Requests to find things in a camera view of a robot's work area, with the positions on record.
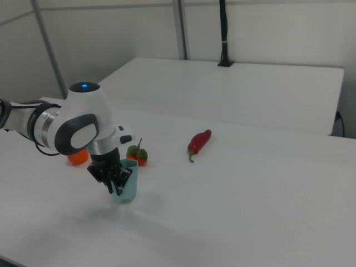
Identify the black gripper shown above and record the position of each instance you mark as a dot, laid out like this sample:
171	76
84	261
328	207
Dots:
107	164

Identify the teal hexagonal mug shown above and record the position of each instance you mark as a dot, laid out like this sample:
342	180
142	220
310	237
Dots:
130	189

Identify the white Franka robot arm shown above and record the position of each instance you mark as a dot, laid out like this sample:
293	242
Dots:
83	116

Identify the small oranges with leaves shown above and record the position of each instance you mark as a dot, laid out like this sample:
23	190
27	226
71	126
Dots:
140	155

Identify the orange mandarin fruit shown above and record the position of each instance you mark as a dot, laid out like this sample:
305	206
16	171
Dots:
79	159

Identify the red chili pepper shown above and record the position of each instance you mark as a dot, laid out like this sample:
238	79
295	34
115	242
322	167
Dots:
198	142

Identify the white side table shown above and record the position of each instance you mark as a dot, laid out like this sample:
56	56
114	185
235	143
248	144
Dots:
222	91

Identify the black pole with clamp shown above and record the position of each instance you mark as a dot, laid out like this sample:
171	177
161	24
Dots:
224	33

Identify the thin metal frame post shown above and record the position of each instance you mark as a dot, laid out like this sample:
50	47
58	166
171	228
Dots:
50	50

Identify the wide metal frame post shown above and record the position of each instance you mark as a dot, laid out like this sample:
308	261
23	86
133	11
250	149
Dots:
180	27

